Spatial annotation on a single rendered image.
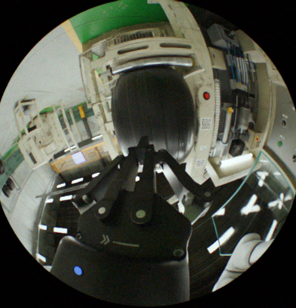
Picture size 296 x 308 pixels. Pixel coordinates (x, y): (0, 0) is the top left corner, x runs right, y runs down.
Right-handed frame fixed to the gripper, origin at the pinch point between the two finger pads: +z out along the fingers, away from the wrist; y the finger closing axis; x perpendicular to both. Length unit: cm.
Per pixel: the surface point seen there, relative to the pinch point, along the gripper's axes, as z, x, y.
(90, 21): 39, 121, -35
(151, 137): 11.2, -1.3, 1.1
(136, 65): 20.3, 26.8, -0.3
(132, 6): 37, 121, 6
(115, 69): 20.0, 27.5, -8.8
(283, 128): -3, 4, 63
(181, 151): 13.1, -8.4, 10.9
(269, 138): 5, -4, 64
